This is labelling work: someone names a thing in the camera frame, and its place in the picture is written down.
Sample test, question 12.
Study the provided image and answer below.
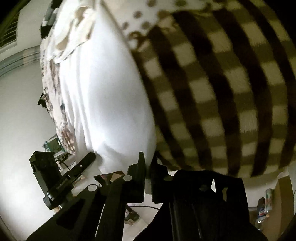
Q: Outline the white t-shirt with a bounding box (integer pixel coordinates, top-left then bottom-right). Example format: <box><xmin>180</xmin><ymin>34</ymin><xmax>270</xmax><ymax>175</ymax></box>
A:
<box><xmin>52</xmin><ymin>1</ymin><xmax>156</xmax><ymax>173</ymax></box>

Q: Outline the green storage shelf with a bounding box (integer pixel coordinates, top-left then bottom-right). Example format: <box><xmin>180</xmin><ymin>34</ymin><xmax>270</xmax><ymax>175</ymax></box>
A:
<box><xmin>42</xmin><ymin>135</ymin><xmax>69</xmax><ymax>159</ymax></box>

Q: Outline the drink can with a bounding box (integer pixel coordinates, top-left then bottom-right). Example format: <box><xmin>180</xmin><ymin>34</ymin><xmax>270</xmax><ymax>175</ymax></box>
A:
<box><xmin>255</xmin><ymin>188</ymin><xmax>275</xmax><ymax>230</ymax></box>

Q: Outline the left green curtain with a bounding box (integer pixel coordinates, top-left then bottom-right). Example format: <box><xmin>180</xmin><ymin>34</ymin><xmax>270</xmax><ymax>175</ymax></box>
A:
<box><xmin>0</xmin><ymin>46</ymin><xmax>40</xmax><ymax>76</ymax></box>

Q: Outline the floral bed blanket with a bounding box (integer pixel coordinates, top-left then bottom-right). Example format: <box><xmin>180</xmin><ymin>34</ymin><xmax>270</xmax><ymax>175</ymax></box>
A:
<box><xmin>40</xmin><ymin>1</ymin><xmax>295</xmax><ymax>178</ymax></box>

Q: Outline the striped folded garment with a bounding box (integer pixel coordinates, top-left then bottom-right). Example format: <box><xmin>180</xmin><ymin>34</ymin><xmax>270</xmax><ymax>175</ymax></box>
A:
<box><xmin>40</xmin><ymin>0</ymin><xmax>62</xmax><ymax>39</ymax></box>

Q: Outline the barred window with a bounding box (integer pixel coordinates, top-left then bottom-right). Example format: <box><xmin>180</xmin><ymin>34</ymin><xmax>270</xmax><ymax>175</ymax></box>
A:
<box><xmin>1</xmin><ymin>11</ymin><xmax>20</xmax><ymax>48</ymax></box>

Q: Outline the black camera box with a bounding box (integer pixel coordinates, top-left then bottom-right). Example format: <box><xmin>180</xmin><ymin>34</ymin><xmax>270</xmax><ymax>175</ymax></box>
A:
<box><xmin>29</xmin><ymin>151</ymin><xmax>62</xmax><ymax>195</ymax></box>

